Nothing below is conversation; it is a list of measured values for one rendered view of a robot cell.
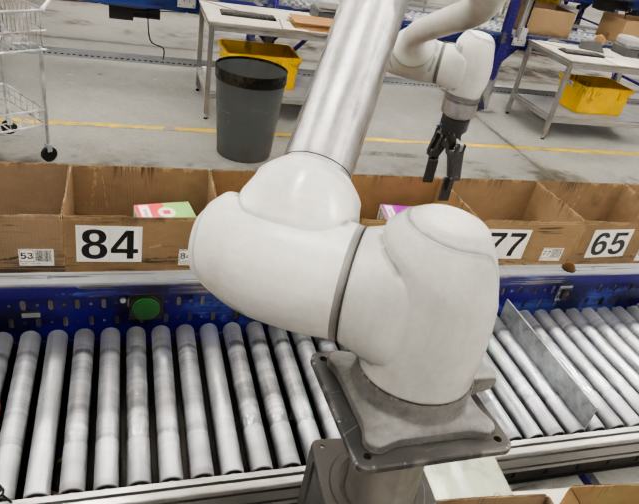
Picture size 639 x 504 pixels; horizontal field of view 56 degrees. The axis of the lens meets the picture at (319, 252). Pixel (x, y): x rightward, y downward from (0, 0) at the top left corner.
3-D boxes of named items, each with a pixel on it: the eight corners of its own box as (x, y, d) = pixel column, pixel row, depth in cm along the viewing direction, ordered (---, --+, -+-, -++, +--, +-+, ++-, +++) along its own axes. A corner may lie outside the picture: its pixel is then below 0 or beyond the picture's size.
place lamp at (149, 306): (132, 321, 159) (132, 301, 156) (132, 318, 160) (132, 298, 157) (159, 320, 161) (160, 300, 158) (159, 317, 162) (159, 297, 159)
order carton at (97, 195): (64, 273, 155) (60, 216, 146) (72, 216, 178) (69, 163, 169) (218, 271, 167) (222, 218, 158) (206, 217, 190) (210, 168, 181)
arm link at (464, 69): (484, 93, 158) (435, 81, 161) (503, 32, 150) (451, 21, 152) (481, 104, 149) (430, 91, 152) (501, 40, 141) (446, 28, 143)
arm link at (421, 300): (471, 423, 72) (528, 266, 61) (326, 379, 75) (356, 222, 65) (477, 346, 86) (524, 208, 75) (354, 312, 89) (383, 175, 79)
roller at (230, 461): (221, 491, 130) (223, 476, 127) (198, 332, 171) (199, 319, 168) (244, 488, 131) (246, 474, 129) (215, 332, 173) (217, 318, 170)
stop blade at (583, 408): (582, 431, 160) (596, 408, 156) (497, 320, 197) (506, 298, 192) (584, 431, 161) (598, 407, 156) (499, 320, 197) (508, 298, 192)
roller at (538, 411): (548, 450, 155) (555, 437, 153) (459, 320, 197) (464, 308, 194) (564, 447, 157) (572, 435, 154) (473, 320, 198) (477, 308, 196)
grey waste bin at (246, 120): (241, 172, 422) (250, 82, 388) (195, 145, 447) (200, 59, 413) (290, 157, 457) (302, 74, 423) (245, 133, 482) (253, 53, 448)
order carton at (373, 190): (348, 269, 179) (360, 219, 170) (323, 218, 202) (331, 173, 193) (465, 267, 191) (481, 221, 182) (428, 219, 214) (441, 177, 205)
